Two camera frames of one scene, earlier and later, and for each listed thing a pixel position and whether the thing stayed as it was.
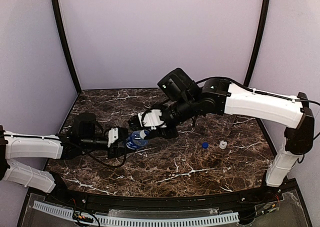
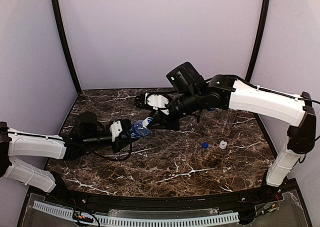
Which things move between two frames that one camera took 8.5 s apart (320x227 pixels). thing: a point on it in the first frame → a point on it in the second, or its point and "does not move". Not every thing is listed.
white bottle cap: x=223 y=144 does not move
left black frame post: x=61 y=38 does not move
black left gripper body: x=119 y=144 → x=119 y=142
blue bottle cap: x=205 y=145 does not move
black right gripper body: x=166 y=127 → x=162 y=117
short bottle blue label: x=135 y=141 → x=138 y=130
